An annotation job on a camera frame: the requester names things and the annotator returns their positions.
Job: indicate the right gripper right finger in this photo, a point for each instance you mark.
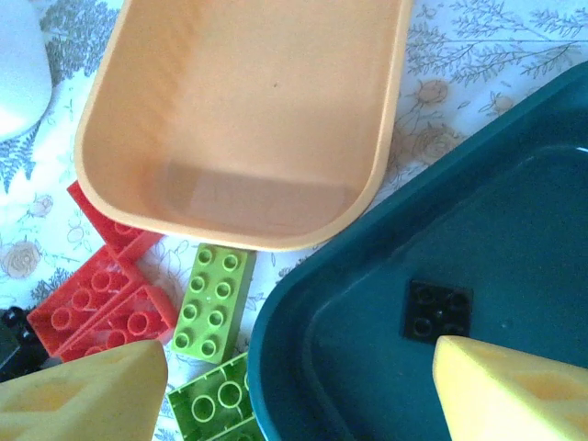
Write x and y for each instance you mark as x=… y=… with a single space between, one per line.
x=505 y=395

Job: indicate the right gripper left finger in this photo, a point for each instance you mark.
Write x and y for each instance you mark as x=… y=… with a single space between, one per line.
x=82 y=399

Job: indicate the red lego brick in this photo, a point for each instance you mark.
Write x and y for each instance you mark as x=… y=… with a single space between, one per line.
x=69 y=317
x=103 y=222
x=138 y=321

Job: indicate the black lego brick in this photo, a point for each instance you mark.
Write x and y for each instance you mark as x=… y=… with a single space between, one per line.
x=436 y=308
x=14 y=340

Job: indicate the green lego brick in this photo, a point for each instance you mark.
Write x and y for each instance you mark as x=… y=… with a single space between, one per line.
x=216 y=404
x=209 y=312

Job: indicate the teal plastic container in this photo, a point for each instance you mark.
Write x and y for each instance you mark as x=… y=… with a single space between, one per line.
x=505 y=229

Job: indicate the orange plastic container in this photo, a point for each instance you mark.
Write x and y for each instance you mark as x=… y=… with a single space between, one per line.
x=239 y=115

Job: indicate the white plastic container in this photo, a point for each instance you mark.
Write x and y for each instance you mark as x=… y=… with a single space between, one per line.
x=18 y=69

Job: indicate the floral tablecloth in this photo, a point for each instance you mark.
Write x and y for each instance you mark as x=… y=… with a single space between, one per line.
x=482 y=46

